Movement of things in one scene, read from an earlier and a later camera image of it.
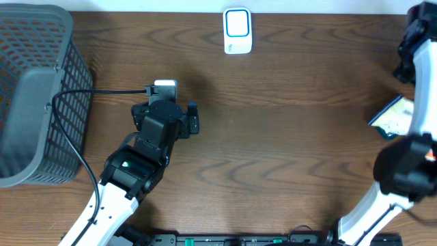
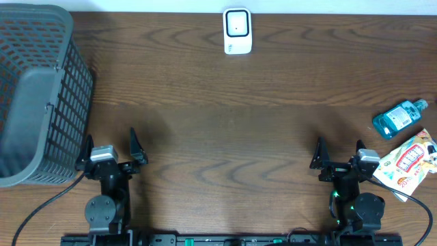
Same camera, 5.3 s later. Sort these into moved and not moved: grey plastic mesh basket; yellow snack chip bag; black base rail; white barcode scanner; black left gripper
Moved: black left gripper; yellow snack chip bag
Not moved: grey plastic mesh basket; black base rail; white barcode scanner
